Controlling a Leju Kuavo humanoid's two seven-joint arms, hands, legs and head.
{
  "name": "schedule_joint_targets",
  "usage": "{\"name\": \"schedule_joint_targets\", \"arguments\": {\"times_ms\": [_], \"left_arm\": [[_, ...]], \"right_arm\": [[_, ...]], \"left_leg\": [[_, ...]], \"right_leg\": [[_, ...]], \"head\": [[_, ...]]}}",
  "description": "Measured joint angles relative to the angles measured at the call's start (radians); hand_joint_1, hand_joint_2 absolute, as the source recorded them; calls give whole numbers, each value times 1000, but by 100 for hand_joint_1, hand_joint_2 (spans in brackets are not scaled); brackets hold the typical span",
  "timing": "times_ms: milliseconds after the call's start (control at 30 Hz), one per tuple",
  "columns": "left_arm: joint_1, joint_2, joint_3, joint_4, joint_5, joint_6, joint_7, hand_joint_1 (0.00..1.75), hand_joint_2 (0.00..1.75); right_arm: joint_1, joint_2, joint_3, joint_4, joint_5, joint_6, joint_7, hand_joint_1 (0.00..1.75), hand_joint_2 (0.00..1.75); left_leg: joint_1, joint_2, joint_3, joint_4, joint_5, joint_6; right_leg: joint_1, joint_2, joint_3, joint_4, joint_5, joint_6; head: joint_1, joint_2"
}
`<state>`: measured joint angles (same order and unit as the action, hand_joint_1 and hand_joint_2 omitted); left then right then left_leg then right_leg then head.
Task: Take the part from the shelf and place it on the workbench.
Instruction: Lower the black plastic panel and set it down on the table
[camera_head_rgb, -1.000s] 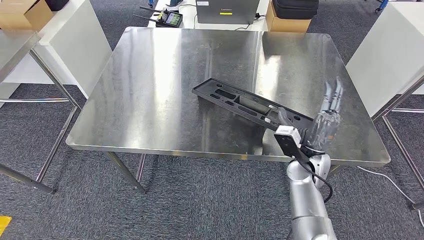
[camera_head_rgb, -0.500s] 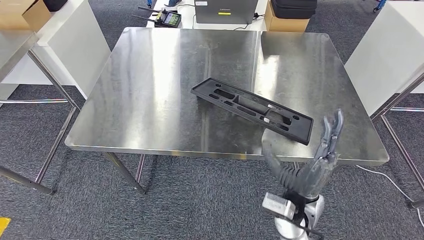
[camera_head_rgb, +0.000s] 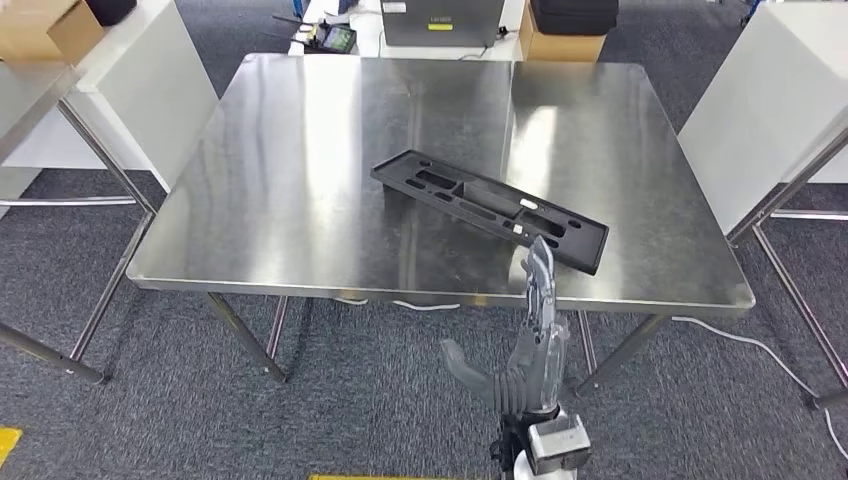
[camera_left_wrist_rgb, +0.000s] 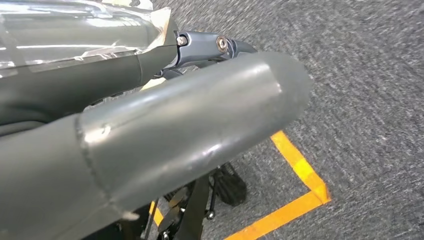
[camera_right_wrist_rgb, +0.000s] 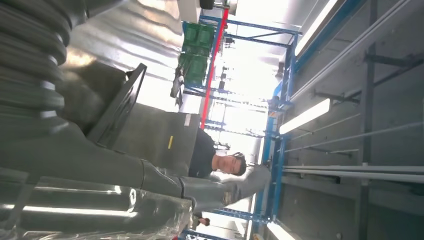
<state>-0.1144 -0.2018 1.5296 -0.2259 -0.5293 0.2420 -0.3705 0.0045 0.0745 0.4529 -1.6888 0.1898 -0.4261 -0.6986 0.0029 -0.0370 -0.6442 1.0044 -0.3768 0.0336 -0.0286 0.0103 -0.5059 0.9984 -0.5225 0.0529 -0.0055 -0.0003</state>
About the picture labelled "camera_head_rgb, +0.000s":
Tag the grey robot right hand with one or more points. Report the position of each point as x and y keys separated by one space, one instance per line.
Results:
x=546 y=358

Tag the long black plastic part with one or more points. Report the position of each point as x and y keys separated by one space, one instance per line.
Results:
x=411 y=175

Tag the steel workbench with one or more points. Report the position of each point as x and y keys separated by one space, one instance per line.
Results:
x=265 y=199
x=26 y=99
x=815 y=215

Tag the brown cardboard box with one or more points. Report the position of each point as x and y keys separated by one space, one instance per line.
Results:
x=40 y=26
x=560 y=48

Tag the black carrying case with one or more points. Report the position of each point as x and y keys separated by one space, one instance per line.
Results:
x=573 y=16

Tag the grey laptop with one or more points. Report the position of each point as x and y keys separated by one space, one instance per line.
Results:
x=411 y=26

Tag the remote controller with screen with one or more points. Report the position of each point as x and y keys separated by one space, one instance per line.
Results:
x=338 y=38

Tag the small blue object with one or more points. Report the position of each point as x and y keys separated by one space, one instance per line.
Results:
x=752 y=10

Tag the black pouch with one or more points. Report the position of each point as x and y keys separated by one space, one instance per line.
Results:
x=109 y=10

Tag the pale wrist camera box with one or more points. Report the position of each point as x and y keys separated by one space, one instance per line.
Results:
x=560 y=442

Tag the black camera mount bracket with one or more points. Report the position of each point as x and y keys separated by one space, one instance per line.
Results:
x=507 y=450

